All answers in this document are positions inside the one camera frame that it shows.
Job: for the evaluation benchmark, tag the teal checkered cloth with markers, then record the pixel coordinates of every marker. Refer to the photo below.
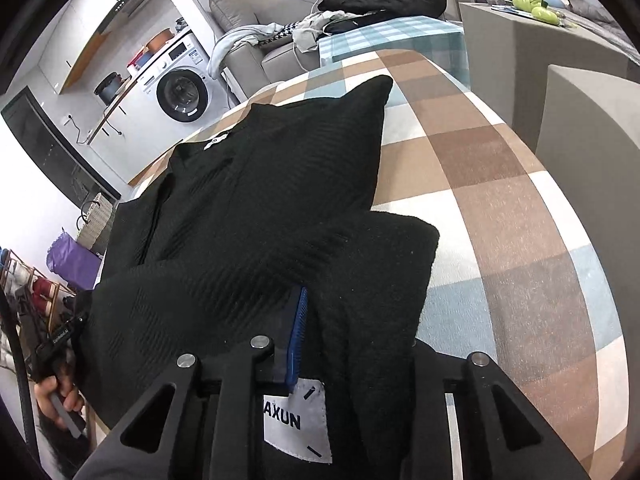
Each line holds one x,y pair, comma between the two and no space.
442,42

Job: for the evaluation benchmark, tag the black knit sweater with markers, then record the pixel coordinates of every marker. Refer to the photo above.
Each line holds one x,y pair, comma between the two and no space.
205,257

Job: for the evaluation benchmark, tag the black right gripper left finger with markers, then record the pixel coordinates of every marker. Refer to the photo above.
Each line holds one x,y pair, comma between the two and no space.
209,419

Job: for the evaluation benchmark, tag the wooden shoe rack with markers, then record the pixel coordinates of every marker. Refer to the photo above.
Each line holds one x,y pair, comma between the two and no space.
39,306

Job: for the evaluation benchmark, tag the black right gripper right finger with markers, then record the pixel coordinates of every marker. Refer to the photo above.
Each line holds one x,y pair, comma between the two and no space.
501,434

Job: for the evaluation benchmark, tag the white grey draped cloth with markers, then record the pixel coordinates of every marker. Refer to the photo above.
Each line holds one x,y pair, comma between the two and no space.
256,35

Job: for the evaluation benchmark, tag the black cooking pot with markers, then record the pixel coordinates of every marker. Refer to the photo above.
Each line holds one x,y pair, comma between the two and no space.
107,89

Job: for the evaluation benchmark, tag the woven laundry basket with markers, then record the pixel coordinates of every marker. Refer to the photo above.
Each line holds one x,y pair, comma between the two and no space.
95,224

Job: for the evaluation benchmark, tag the grey storage box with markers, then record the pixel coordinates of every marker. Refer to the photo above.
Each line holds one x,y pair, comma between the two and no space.
509,58

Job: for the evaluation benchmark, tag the white front-load washing machine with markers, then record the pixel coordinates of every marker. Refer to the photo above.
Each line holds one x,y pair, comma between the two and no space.
176,96

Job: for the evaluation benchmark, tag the grey sofa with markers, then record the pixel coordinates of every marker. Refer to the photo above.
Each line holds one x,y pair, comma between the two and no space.
254,68

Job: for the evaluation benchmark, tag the lime green cloth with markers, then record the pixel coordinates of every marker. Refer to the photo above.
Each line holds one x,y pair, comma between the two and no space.
538,10

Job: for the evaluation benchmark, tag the purple bag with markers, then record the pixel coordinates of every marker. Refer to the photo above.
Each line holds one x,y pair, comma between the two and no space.
74,263

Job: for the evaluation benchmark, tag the checkered brown blue tablecloth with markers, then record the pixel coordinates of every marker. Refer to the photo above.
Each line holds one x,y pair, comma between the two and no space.
515,274

